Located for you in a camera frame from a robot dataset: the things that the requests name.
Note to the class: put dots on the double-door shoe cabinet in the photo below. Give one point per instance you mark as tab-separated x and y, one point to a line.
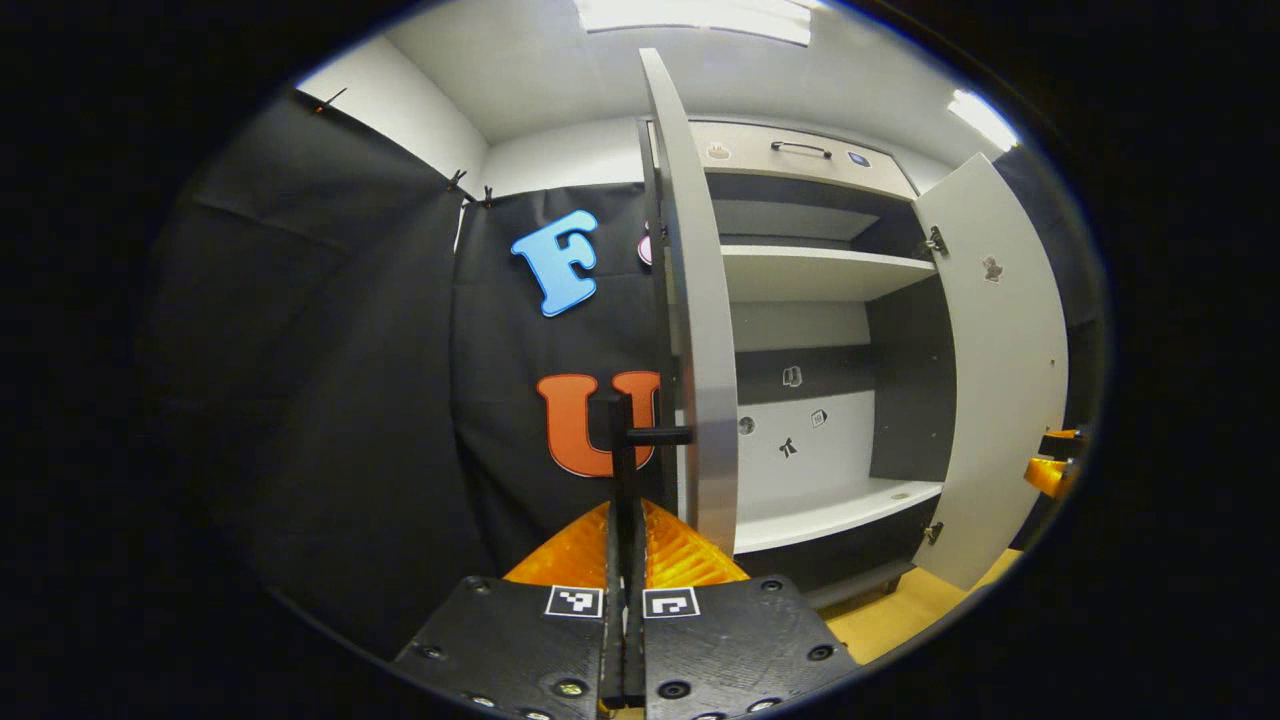
900	400

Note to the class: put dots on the beige shoe cabinet door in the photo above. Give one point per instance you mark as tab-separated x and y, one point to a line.
705	350
1000	400

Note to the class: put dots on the ceiling light panel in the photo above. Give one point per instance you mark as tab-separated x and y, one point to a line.
983	120

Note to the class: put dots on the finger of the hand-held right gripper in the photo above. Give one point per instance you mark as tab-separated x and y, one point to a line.
1052	470

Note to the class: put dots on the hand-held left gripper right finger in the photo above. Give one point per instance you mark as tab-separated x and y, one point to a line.
740	640

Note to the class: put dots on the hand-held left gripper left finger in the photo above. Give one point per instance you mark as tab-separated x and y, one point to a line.
520	640

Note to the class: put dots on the white cabinet shelf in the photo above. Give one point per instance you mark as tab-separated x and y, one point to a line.
830	515
820	275

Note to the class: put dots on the beige cabinet drawer front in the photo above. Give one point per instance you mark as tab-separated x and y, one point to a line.
800	170

